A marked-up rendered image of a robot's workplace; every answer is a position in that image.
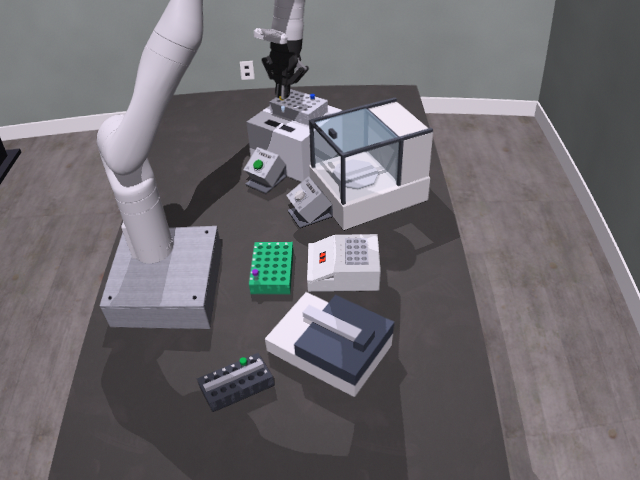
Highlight white balance with glass enclosure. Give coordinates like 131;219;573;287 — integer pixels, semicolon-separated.
287;98;433;230

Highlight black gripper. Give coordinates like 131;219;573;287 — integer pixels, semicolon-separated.
261;38;309;100

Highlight green tube rack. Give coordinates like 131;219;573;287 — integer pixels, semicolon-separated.
249;242;294;294

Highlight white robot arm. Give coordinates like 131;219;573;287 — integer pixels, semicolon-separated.
97;0;305;263

